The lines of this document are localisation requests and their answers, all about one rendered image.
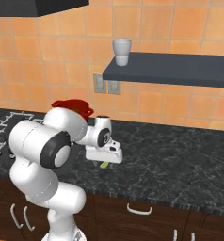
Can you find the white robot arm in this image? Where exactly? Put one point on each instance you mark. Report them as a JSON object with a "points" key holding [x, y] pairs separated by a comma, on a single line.
{"points": [[38, 147]]}

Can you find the red pot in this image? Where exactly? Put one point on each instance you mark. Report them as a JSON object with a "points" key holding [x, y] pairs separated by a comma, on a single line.
{"points": [[80, 106]]}

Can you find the dark wood drawer front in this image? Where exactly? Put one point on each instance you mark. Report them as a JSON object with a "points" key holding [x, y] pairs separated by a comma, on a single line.
{"points": [[142, 216]]}

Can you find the white cup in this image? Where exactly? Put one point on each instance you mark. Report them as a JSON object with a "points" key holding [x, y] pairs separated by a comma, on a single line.
{"points": [[121, 50]]}

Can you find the black hob with grates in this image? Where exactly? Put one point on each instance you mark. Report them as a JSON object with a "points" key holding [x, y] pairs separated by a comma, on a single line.
{"points": [[4, 131]]}

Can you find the black range hood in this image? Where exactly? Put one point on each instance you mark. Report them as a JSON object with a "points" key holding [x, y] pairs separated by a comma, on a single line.
{"points": [[35, 6]]}

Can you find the dark wood cupboard door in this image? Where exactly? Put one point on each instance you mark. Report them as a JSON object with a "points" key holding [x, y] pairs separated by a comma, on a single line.
{"points": [[208, 227], [87, 219], [1, 210], [35, 226]]}

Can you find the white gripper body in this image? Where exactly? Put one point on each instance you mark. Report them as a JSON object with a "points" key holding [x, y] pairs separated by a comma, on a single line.
{"points": [[102, 155]]}

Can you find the green lime wedge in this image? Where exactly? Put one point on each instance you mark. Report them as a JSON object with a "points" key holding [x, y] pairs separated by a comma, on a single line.
{"points": [[104, 164]]}

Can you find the dark floating shelf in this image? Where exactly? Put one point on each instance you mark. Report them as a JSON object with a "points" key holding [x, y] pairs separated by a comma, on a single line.
{"points": [[170, 69]]}

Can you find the grey wall socket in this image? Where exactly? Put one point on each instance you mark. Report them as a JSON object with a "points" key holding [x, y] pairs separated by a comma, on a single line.
{"points": [[114, 87], [99, 83]]}

